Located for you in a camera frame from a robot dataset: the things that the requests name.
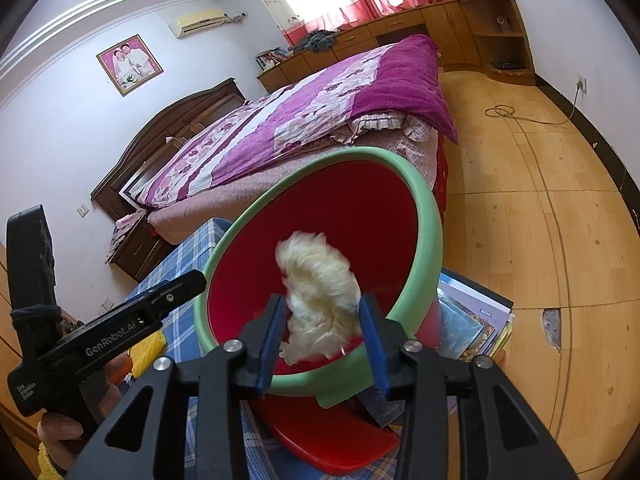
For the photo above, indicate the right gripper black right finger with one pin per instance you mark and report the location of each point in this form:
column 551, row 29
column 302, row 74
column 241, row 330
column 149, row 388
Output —
column 500, row 436

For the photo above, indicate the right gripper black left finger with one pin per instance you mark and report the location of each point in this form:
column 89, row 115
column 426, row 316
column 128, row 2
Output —
column 145, row 436

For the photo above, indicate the red green trash bin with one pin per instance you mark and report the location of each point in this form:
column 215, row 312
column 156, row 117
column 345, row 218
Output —
column 370, row 204

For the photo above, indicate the yellow foam net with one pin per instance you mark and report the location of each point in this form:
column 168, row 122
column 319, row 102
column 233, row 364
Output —
column 145, row 352

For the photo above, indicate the blue plaid tablecloth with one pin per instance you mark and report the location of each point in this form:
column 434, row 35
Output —
column 266, row 457

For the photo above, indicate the stack of books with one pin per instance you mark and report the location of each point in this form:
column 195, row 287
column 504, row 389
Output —
column 466, row 318

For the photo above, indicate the red bin lid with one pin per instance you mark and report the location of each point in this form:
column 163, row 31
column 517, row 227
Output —
column 335, row 440

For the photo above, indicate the dark wooden nightstand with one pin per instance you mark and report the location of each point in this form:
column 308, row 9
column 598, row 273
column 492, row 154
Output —
column 136, row 248

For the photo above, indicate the dark wooden headboard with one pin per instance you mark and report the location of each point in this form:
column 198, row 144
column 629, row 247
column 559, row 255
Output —
column 173, row 125

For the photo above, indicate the framed wedding photo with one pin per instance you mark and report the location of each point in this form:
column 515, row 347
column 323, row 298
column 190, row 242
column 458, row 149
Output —
column 129, row 64

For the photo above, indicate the books on cabinet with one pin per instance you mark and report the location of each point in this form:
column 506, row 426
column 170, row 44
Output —
column 267, row 59

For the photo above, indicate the bed with purple quilt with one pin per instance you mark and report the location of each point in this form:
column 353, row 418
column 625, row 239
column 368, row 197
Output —
column 388, row 97

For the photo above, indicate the grey clothes pile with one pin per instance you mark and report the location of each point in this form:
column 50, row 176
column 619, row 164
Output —
column 318, row 40

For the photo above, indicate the long wooden cabinet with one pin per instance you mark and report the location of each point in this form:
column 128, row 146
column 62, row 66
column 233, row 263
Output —
column 488, row 36

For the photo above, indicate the wall air conditioner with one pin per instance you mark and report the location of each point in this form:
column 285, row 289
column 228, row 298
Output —
column 188, row 24

